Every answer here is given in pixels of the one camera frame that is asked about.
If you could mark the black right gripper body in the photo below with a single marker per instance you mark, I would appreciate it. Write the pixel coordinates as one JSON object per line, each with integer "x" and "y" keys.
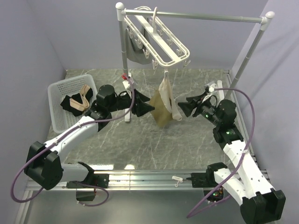
{"x": 206, "y": 109}

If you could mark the white metal clothes rack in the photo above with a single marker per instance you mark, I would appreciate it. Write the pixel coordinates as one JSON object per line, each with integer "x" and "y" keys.
{"x": 263, "y": 21}

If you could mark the white clip drying hanger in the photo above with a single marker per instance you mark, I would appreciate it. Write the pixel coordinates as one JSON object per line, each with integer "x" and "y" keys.
{"x": 155, "y": 41}

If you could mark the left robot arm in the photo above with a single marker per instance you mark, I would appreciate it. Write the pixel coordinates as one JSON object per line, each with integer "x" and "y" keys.
{"x": 44, "y": 160}

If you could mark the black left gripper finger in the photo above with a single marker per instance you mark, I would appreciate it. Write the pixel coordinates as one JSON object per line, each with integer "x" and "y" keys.
{"x": 142, "y": 108}
{"x": 140, "y": 98}

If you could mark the white plastic laundry basket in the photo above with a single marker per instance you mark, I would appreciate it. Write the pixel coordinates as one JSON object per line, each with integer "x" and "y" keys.
{"x": 62, "y": 119}

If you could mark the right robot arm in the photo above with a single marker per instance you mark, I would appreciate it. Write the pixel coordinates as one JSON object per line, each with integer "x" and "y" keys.
{"x": 259, "y": 202}

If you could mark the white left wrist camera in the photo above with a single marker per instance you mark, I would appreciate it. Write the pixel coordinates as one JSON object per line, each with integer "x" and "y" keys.
{"x": 128, "y": 81}

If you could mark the aluminium mounting rail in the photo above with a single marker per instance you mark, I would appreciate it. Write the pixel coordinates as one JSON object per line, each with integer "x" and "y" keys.
{"x": 151, "y": 179}

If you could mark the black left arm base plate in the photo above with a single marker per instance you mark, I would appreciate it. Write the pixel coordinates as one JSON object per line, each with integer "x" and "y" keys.
{"x": 91, "y": 181}

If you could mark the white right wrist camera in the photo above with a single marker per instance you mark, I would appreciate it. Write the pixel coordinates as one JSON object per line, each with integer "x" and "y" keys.
{"x": 210, "y": 89}

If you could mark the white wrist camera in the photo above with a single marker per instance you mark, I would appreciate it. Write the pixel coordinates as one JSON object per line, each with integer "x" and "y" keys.
{"x": 210, "y": 89}
{"x": 128, "y": 81}

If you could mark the white hanger clip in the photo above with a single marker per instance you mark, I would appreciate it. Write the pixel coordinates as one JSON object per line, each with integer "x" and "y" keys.
{"x": 166, "y": 74}

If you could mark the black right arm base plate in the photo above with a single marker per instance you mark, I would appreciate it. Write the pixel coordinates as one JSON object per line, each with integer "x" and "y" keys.
{"x": 199, "y": 180}

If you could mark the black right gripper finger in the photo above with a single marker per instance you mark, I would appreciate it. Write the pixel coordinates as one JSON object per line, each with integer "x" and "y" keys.
{"x": 196, "y": 100}
{"x": 188, "y": 107}

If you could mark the olive and cream underwear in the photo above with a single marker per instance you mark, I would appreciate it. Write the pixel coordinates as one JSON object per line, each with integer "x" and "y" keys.
{"x": 164, "y": 103}

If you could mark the black and beige underwear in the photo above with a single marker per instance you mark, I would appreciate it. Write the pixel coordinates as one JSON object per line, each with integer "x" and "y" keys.
{"x": 78, "y": 103}

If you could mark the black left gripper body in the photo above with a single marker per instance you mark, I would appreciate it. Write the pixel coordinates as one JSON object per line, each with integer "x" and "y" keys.
{"x": 124, "y": 102}

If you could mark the grey hanging underwear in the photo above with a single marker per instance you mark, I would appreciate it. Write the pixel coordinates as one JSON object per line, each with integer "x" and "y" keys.
{"x": 134, "y": 53}

